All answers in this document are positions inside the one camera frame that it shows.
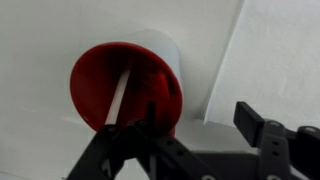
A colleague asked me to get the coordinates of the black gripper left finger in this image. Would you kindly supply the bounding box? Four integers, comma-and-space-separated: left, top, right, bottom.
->
65, 100, 221, 180

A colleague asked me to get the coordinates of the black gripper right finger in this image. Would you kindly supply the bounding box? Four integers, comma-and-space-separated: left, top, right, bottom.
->
233, 100, 320, 180

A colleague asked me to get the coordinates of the yellow packet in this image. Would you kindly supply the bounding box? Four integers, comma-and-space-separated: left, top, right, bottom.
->
104, 61, 134, 126

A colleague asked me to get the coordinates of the white mug red inside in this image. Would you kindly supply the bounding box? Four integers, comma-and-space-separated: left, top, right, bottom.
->
69, 29, 184, 138

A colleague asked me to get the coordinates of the large white tissue sheet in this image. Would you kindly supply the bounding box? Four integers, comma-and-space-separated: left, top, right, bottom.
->
203, 0, 320, 133

